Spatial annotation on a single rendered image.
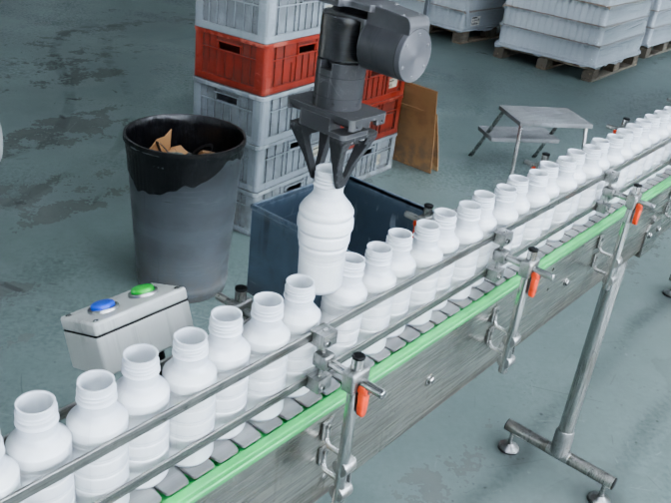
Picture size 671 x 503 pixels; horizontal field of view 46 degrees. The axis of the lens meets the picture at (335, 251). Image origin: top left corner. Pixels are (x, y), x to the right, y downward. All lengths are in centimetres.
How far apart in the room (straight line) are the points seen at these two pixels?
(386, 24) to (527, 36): 690
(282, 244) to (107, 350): 75
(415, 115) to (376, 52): 371
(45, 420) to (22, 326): 226
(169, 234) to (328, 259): 200
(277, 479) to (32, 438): 37
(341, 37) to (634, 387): 243
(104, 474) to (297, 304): 31
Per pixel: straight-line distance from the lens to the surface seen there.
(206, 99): 360
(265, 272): 172
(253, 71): 341
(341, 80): 89
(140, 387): 84
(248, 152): 351
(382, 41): 84
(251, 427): 100
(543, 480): 258
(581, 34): 754
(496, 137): 479
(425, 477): 246
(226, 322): 89
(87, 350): 100
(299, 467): 108
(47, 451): 80
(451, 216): 124
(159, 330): 102
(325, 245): 97
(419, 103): 450
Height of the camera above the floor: 165
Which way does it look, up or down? 27 degrees down
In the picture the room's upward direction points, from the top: 7 degrees clockwise
